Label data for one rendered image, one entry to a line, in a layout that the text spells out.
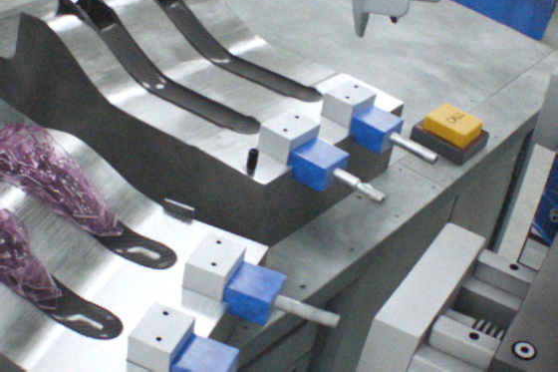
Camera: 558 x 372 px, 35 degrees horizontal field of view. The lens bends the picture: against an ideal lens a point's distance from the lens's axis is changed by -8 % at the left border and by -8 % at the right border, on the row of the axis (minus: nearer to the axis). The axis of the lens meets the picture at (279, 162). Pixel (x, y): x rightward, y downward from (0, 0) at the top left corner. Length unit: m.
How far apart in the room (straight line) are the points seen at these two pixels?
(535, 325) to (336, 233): 0.48
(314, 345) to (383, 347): 0.59
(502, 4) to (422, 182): 2.96
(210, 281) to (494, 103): 0.69
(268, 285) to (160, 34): 0.40
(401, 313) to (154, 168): 0.43
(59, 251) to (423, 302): 0.33
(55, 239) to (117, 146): 0.23
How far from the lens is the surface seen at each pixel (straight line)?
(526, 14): 4.01
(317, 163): 0.88
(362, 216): 1.01
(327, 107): 0.98
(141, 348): 0.69
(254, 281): 0.78
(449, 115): 1.18
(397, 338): 0.57
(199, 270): 0.76
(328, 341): 1.17
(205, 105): 0.99
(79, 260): 0.78
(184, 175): 0.92
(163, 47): 1.07
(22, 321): 0.72
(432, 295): 0.60
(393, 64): 1.37
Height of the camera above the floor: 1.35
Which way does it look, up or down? 31 degrees down
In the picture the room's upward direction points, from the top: 11 degrees clockwise
